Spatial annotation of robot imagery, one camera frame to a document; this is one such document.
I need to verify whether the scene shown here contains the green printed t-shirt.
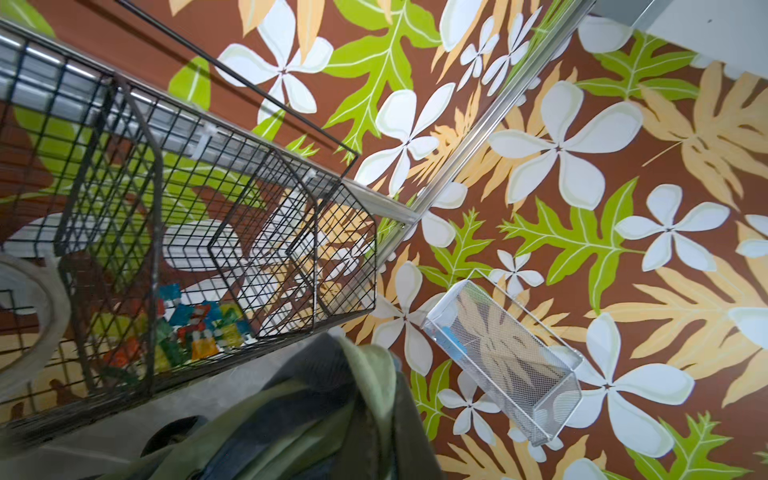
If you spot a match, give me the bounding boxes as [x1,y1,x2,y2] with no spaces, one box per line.
[110,334,444,479]

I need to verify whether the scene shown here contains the blue object in basket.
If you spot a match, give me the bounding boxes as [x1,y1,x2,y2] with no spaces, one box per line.
[436,327,467,362]

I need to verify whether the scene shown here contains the white mesh basket right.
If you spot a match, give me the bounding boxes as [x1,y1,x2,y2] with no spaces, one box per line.
[422,273,584,446]

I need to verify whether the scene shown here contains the colourful toy blocks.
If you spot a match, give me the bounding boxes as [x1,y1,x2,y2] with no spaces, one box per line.
[90,278,255,383]

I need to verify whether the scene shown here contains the white bowl in basket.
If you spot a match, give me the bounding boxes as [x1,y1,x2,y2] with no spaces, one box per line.
[0,251,73,400]

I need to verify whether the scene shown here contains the black wire basket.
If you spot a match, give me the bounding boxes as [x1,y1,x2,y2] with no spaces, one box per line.
[1,18,377,440]

